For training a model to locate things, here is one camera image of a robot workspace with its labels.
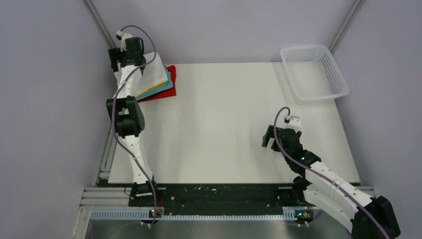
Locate white plastic basket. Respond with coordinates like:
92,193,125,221
280,44,350,104

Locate orange folded t shirt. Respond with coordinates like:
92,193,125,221
136,82,167,99

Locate white slotted cable duct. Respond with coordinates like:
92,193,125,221
91,209,297,221

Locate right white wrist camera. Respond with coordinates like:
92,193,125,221
284,116,302,131

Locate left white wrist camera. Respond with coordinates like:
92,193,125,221
116,30,133,52

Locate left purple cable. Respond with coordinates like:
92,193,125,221
110,25,159,228

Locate left corner metal post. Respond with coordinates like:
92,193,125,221
83,0,116,48

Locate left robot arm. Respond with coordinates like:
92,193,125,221
106,34,160,207

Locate corner metal post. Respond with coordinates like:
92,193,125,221
328,0,366,54
83,0,116,48

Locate teal folded t shirt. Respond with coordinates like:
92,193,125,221
137,71,174,101

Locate white t shirt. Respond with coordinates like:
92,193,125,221
119,52,168,97

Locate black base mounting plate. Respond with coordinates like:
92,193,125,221
128,183,315,216

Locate left aluminium frame rail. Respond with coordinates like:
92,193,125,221
94,129,117,187

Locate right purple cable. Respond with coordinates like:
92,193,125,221
273,107,393,239

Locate purple cable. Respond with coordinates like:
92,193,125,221
110,25,159,228
273,107,393,239

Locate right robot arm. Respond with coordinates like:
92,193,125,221
262,125,401,239

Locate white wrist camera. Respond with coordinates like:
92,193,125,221
284,116,302,131
116,30,133,52

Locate red folded t shirt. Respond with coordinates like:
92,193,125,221
137,65,177,102

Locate right corner metal post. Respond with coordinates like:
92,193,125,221
328,0,366,54

